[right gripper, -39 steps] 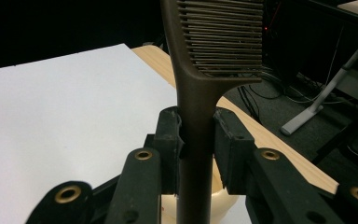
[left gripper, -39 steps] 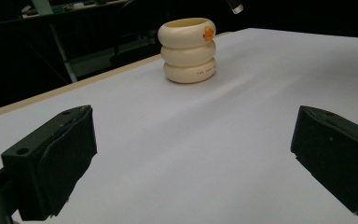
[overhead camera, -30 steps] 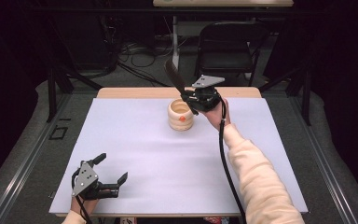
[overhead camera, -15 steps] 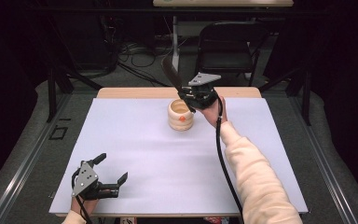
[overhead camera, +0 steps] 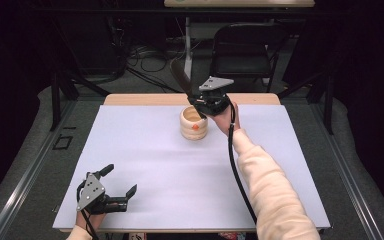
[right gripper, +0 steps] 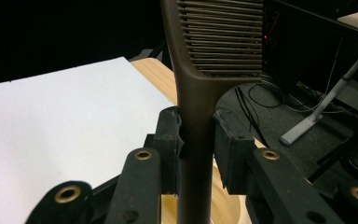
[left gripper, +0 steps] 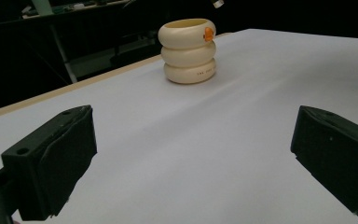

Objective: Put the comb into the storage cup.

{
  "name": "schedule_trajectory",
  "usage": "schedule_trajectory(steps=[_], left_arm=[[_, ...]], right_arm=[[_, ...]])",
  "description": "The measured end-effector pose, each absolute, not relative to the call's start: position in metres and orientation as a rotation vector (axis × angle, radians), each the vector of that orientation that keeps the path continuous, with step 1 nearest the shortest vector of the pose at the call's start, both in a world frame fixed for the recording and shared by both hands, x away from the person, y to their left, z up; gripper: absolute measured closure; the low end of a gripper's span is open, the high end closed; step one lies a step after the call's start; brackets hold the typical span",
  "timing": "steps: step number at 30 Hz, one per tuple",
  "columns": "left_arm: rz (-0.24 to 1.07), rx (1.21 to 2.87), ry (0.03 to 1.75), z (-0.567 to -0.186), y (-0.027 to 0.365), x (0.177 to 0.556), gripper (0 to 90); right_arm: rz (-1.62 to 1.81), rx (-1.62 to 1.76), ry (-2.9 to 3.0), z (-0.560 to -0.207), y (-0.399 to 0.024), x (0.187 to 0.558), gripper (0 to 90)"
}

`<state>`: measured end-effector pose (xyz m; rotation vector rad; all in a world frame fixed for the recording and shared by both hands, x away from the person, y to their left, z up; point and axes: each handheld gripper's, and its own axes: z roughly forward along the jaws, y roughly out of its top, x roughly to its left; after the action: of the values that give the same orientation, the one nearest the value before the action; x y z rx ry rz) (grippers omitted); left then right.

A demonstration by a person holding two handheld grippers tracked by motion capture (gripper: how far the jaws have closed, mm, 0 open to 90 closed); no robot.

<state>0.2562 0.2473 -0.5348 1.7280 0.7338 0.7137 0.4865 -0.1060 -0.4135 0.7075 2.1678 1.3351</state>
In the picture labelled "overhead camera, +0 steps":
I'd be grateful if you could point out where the red patterned item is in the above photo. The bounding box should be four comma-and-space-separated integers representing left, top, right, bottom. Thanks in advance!
217, 231, 247, 240

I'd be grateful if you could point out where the ribbed cream holder cup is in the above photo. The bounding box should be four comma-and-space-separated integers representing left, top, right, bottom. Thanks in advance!
179, 105, 210, 141

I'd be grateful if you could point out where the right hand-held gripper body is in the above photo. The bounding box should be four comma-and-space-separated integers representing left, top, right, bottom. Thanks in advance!
193, 75, 235, 118

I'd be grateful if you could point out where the wooden table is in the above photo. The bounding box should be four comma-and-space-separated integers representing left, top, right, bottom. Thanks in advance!
59, 92, 328, 234

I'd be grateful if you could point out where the person's right hand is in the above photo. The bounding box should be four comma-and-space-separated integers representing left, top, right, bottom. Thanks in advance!
212, 100, 242, 138

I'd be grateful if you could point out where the black folding chair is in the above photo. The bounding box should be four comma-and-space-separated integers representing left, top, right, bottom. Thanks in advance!
207, 22, 290, 94

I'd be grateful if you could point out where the black metal stand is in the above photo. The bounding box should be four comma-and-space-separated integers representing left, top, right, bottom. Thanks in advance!
47, 16, 112, 132
275, 70, 335, 136

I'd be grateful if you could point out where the metal floor rail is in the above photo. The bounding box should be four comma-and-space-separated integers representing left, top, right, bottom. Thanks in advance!
309, 102, 384, 240
0, 99, 78, 240

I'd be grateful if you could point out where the white desk leg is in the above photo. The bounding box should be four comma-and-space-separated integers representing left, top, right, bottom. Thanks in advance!
182, 16, 195, 85

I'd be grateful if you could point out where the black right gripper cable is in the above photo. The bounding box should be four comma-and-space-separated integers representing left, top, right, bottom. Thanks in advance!
226, 95, 259, 225

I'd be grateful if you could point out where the person's left hand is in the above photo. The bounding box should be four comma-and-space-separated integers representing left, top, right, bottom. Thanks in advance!
75, 210, 107, 233

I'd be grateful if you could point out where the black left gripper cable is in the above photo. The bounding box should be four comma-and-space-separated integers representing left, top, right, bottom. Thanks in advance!
75, 181, 100, 240

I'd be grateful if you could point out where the black comb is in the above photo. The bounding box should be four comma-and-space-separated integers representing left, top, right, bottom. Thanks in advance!
169, 57, 210, 120

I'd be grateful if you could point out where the bundle of floor cables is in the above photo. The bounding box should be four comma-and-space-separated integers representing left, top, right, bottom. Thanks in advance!
125, 42, 188, 95

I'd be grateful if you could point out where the white table mat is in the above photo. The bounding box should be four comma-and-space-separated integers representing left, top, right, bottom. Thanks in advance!
52, 104, 332, 231

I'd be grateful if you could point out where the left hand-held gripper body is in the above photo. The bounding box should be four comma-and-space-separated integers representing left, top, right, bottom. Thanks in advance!
75, 172, 129, 215

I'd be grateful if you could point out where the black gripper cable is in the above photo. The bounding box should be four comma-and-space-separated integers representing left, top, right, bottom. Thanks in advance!
75, 181, 100, 240
226, 95, 259, 225

